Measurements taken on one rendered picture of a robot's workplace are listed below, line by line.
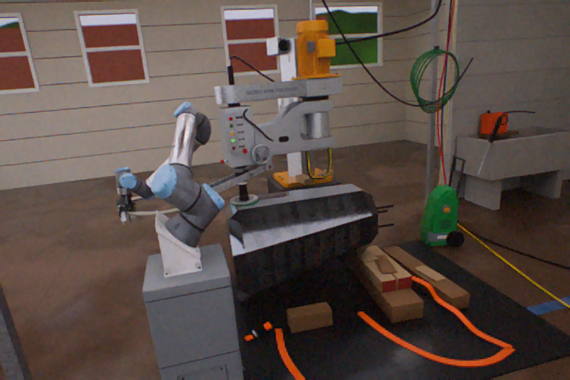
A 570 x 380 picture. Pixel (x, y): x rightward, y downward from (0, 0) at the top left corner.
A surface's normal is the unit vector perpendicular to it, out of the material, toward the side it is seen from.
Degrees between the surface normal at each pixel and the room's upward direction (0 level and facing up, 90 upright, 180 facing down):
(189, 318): 90
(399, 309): 90
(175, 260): 90
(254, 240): 45
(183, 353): 90
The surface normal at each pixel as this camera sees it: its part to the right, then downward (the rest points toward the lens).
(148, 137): 0.26, 0.26
